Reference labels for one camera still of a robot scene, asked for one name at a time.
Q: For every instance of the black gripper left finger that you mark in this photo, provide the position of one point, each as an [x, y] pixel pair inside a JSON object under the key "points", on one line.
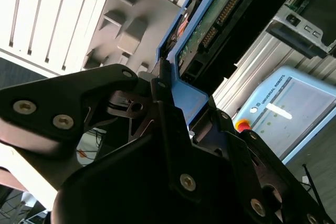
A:
{"points": [[65, 95]]}

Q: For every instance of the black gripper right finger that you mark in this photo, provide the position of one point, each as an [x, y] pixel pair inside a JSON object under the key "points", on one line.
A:
{"points": [[246, 171]]}

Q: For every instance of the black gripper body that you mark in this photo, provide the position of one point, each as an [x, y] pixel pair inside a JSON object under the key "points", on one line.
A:
{"points": [[118, 195]]}

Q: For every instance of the hard disk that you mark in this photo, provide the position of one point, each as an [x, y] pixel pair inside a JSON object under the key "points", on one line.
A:
{"points": [[191, 98]]}

